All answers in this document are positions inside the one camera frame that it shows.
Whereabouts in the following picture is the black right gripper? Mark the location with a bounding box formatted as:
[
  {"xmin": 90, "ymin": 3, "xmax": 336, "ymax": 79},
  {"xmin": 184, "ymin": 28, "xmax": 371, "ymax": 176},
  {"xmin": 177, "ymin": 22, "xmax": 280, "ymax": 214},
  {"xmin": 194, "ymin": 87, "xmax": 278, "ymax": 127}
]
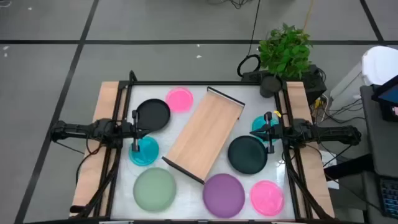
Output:
[{"xmin": 250, "ymin": 111, "xmax": 292, "ymax": 154}]

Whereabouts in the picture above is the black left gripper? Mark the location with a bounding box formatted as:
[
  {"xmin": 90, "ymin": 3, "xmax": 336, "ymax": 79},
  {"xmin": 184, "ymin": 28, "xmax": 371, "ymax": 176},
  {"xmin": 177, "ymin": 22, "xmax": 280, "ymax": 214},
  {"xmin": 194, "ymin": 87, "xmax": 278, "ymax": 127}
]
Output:
[{"xmin": 119, "ymin": 110, "xmax": 152, "ymax": 152}]

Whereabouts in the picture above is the translucent cyan plate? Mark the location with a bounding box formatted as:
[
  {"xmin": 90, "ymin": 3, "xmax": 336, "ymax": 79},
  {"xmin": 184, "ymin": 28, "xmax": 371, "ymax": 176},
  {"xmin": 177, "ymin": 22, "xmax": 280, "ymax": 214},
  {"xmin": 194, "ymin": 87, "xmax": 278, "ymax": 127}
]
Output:
[
  {"xmin": 128, "ymin": 136, "xmax": 160, "ymax": 167},
  {"xmin": 251, "ymin": 115, "xmax": 280, "ymax": 144}
]

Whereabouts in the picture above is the dark teal plate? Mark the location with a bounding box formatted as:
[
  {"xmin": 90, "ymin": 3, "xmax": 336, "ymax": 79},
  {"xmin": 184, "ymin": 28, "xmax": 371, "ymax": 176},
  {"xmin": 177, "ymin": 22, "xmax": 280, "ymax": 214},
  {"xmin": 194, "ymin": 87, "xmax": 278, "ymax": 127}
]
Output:
[{"xmin": 227, "ymin": 135, "xmax": 268, "ymax": 175}]

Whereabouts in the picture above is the sage green plate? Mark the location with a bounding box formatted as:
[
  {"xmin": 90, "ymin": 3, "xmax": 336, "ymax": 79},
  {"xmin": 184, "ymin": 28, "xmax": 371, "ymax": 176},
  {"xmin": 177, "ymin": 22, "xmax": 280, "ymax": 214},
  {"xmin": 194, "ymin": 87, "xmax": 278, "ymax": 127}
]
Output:
[{"xmin": 132, "ymin": 167, "xmax": 177, "ymax": 213}]

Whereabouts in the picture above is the translucent pink plate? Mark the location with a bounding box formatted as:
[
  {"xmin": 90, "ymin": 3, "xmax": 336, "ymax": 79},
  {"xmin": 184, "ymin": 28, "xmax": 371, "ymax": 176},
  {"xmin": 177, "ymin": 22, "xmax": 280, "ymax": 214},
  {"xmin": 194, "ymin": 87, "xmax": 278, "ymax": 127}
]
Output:
[
  {"xmin": 249, "ymin": 180, "xmax": 285, "ymax": 217},
  {"xmin": 165, "ymin": 86, "xmax": 194, "ymax": 113}
]

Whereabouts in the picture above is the purple plate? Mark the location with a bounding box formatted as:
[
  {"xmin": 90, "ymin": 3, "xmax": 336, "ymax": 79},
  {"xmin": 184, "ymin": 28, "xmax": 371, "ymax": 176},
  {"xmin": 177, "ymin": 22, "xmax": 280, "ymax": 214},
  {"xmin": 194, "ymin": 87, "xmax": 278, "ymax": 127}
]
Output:
[{"xmin": 202, "ymin": 173, "xmax": 246, "ymax": 219}]

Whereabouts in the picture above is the black plate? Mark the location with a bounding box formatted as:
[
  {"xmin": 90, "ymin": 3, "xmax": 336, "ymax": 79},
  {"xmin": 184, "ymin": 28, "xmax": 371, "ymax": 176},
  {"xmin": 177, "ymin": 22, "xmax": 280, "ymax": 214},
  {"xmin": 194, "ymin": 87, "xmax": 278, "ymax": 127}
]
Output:
[{"xmin": 135, "ymin": 98, "xmax": 171, "ymax": 132}]

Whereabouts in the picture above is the black plant pot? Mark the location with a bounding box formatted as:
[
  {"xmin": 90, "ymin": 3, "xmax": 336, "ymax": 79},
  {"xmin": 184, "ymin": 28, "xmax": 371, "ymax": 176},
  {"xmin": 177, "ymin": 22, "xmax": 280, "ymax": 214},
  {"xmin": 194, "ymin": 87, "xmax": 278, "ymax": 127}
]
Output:
[{"xmin": 259, "ymin": 75, "xmax": 283, "ymax": 99}]

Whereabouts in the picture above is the tan wooden side board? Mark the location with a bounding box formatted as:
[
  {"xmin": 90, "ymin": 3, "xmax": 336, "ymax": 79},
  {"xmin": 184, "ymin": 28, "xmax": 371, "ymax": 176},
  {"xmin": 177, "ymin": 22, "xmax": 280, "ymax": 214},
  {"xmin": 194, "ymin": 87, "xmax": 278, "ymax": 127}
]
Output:
[
  {"xmin": 70, "ymin": 81, "xmax": 128, "ymax": 217},
  {"xmin": 285, "ymin": 81, "xmax": 335, "ymax": 218}
]

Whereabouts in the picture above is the black computer box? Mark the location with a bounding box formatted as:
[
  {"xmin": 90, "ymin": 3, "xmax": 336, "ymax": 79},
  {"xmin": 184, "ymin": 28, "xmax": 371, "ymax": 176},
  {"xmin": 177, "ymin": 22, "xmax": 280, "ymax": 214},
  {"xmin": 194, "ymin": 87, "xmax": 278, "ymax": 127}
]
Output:
[{"xmin": 241, "ymin": 64, "xmax": 328, "ymax": 105}]

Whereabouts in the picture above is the white paper sheet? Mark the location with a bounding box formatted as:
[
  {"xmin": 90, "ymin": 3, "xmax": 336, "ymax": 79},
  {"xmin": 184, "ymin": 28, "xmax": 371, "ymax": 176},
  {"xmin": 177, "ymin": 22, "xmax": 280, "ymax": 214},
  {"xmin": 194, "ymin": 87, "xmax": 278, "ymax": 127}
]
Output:
[{"xmin": 320, "ymin": 149, "xmax": 340, "ymax": 190}]

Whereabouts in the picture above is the green leafy plant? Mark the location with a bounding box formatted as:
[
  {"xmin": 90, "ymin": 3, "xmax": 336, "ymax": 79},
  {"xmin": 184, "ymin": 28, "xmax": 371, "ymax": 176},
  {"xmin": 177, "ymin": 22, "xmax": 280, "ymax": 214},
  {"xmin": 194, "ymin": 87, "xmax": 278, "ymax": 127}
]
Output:
[{"xmin": 257, "ymin": 22, "xmax": 313, "ymax": 80}]

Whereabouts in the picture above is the grey desk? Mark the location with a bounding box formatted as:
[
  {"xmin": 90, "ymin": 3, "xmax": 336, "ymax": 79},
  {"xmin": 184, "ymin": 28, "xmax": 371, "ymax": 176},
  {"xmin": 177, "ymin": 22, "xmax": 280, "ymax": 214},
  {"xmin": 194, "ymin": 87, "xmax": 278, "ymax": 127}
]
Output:
[{"xmin": 359, "ymin": 83, "xmax": 398, "ymax": 178}]

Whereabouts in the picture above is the black tablet screen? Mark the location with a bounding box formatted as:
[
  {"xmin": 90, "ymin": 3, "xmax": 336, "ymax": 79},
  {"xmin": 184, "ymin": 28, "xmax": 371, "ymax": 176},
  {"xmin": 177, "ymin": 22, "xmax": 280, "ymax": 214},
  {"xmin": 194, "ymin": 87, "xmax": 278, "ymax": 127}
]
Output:
[{"xmin": 371, "ymin": 74, "xmax": 398, "ymax": 122}]

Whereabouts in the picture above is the white bin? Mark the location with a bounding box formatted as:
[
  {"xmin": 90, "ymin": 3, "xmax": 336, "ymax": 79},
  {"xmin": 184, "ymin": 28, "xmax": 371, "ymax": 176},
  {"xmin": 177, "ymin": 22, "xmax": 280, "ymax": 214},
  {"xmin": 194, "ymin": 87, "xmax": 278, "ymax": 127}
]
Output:
[{"xmin": 361, "ymin": 45, "xmax": 398, "ymax": 86}]

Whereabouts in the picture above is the black keyboard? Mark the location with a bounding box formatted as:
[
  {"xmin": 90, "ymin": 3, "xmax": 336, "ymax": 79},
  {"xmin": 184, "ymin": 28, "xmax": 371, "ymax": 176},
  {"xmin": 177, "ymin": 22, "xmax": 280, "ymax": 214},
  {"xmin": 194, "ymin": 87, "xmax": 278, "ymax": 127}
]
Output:
[{"xmin": 378, "ymin": 177, "xmax": 398, "ymax": 218}]

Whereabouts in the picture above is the wooden shelf with black frame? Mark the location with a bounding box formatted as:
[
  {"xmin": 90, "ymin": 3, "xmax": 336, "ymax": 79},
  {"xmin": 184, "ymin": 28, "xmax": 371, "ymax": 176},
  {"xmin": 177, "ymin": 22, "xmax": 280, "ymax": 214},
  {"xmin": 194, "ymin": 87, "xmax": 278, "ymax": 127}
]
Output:
[{"xmin": 161, "ymin": 86, "xmax": 246, "ymax": 185}]

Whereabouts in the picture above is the black aluminium table frame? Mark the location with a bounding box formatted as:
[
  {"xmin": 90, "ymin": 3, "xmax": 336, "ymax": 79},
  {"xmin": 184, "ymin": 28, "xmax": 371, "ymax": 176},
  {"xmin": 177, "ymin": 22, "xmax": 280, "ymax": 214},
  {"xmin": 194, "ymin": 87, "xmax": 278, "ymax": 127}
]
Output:
[{"xmin": 70, "ymin": 70, "xmax": 335, "ymax": 224}]

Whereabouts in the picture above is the black hanging cable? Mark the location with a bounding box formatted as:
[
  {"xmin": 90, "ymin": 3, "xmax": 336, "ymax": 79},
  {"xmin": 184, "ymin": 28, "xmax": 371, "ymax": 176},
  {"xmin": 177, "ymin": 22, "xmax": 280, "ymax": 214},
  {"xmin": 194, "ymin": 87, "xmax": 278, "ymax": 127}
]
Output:
[{"xmin": 236, "ymin": 0, "xmax": 262, "ymax": 78}]

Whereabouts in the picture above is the yellow hanging cable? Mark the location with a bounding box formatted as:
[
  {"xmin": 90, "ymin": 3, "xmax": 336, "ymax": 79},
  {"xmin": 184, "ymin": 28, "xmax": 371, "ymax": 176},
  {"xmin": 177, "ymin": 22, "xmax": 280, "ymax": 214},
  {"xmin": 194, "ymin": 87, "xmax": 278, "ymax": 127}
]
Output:
[{"xmin": 303, "ymin": 0, "xmax": 315, "ymax": 30}]

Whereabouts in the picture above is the black cable tangle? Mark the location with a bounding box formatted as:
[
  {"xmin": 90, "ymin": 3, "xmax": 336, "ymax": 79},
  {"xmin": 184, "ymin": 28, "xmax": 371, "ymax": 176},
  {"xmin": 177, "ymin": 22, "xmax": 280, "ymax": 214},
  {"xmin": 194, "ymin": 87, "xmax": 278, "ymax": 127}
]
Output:
[{"xmin": 208, "ymin": 0, "xmax": 249, "ymax": 9}]

